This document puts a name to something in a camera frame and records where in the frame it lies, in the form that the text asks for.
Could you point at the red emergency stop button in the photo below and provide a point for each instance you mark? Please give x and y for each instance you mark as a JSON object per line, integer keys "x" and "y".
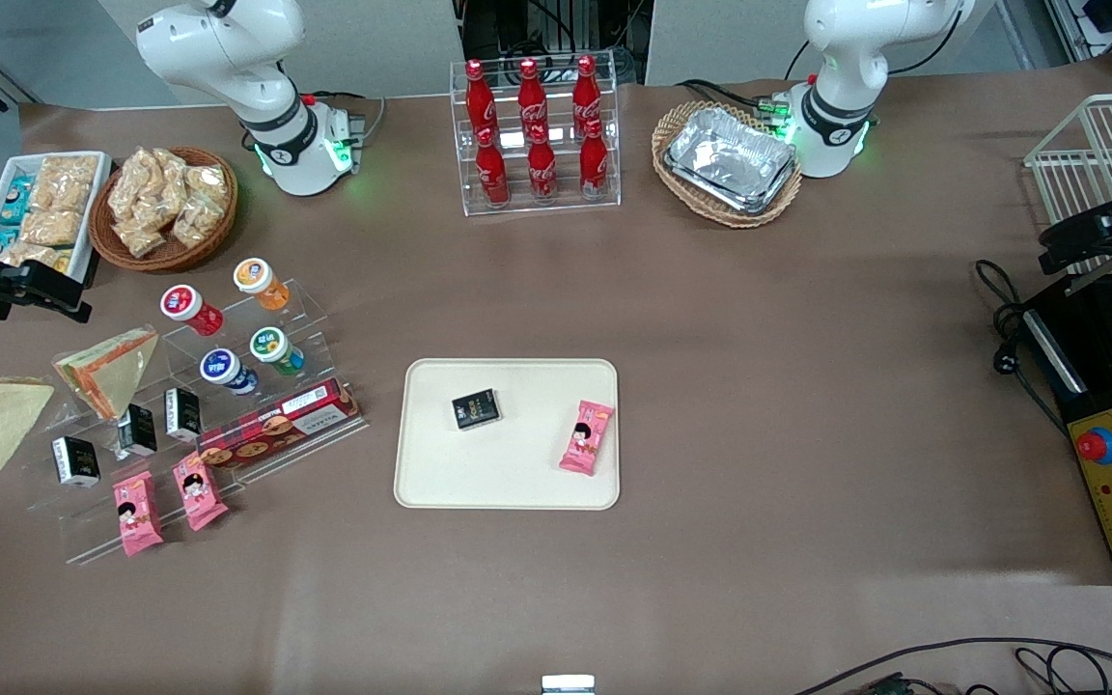
{"x": 1094, "y": 445}

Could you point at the brown wicker snack basket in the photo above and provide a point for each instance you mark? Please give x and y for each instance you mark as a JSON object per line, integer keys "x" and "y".
{"x": 170, "y": 261}

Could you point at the red cola bottle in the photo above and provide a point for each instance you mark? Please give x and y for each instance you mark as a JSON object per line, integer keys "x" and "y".
{"x": 586, "y": 95}
{"x": 480, "y": 101}
{"x": 492, "y": 174}
{"x": 542, "y": 171}
{"x": 594, "y": 166}
{"x": 531, "y": 99}

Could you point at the blue cap small bottle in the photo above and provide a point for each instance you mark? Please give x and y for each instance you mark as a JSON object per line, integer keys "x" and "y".
{"x": 220, "y": 366}

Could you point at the cream rectangular tray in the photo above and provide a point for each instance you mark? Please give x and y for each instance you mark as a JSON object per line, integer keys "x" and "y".
{"x": 517, "y": 473}

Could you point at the pink snack packet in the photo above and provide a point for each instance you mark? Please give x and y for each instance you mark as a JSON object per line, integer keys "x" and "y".
{"x": 586, "y": 439}
{"x": 199, "y": 492}
{"x": 137, "y": 514}

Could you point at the white rectangular bin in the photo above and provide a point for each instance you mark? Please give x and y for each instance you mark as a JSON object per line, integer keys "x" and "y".
{"x": 96, "y": 227}

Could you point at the red cookie box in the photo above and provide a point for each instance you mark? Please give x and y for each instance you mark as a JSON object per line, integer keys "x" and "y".
{"x": 276, "y": 425}

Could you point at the clear acrylic stepped display stand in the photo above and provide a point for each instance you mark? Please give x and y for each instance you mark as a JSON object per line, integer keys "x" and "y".
{"x": 305, "y": 454}

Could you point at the metal shelf frame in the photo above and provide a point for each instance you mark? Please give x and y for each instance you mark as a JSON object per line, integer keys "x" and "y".
{"x": 1097, "y": 29}

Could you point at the light wicker basket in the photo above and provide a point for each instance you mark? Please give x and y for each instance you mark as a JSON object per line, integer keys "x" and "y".
{"x": 732, "y": 219}

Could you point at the orange striped triangle sandwich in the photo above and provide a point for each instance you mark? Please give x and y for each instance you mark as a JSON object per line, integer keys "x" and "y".
{"x": 112, "y": 372}

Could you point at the green cap small bottle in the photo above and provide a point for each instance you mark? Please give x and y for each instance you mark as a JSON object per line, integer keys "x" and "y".
{"x": 271, "y": 346}

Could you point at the aluminium foil tray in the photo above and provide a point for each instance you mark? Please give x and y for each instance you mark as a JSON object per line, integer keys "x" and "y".
{"x": 730, "y": 154}

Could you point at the small black box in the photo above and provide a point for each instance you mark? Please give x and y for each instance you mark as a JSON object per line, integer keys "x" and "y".
{"x": 75, "y": 461}
{"x": 137, "y": 430}
{"x": 183, "y": 414}
{"x": 476, "y": 409}

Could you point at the red cap small bottle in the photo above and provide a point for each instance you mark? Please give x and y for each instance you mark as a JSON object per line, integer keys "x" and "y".
{"x": 184, "y": 307}

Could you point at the clear bag of crispy snacks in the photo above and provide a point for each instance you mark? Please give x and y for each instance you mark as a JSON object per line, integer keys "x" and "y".
{"x": 30, "y": 253}
{"x": 168, "y": 174}
{"x": 197, "y": 220}
{"x": 131, "y": 183}
{"x": 208, "y": 181}
{"x": 52, "y": 227}
{"x": 69, "y": 181}
{"x": 141, "y": 236}

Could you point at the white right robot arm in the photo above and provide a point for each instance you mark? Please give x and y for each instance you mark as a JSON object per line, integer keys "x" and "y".
{"x": 228, "y": 58}

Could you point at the clear acrylic bottle rack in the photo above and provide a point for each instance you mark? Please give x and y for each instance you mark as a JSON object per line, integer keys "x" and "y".
{"x": 564, "y": 199}

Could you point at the orange cap small bottle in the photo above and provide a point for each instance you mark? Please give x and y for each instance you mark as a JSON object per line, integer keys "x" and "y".
{"x": 257, "y": 278}

